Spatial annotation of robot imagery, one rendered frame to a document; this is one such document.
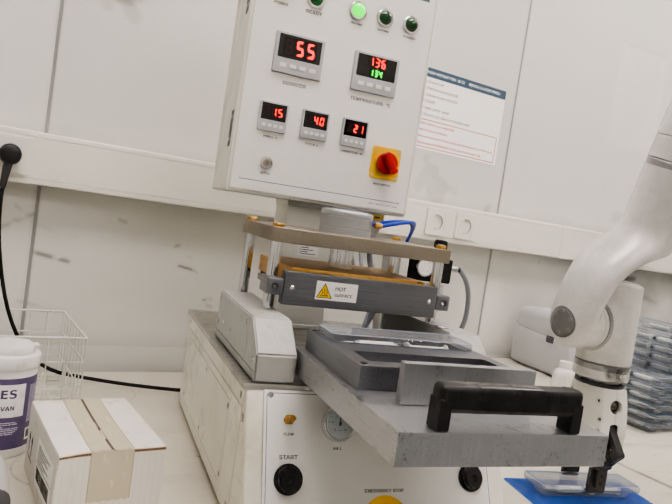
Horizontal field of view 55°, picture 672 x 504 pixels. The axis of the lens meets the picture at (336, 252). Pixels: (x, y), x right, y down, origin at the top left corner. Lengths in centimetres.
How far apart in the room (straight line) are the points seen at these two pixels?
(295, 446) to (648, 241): 59
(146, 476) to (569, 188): 163
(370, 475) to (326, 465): 6
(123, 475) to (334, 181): 57
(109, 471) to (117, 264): 68
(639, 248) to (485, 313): 96
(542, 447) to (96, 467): 47
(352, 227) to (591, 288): 36
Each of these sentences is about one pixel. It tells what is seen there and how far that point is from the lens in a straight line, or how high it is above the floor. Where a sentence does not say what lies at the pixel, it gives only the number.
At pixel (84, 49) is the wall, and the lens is 140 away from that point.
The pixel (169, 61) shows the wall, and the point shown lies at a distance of 143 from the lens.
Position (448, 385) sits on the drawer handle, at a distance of 55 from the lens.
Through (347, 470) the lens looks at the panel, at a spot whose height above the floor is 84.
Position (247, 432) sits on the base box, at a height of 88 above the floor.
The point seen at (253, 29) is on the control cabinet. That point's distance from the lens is 108.
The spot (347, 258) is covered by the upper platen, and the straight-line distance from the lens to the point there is 96.
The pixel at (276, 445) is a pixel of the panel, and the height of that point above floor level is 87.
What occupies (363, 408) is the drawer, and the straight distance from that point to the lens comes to 60.
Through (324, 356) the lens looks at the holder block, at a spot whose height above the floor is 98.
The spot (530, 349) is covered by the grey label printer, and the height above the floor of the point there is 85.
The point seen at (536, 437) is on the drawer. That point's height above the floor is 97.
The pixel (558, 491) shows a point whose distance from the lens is 113.
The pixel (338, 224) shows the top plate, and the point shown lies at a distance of 93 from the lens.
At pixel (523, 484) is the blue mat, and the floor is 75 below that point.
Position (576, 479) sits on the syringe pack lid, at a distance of 116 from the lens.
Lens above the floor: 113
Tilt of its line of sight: 3 degrees down
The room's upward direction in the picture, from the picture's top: 8 degrees clockwise
